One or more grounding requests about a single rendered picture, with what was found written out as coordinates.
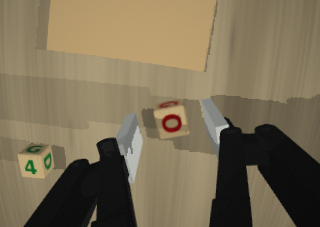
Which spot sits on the tan flat mat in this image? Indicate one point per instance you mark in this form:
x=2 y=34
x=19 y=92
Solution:
x=173 y=33

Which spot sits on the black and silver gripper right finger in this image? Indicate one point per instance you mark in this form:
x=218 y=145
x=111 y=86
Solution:
x=292 y=174

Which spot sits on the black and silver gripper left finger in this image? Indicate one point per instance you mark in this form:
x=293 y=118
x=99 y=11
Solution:
x=64 y=205

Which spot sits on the beige letter block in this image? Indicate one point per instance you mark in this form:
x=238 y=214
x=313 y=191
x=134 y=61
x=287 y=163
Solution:
x=171 y=119
x=36 y=161

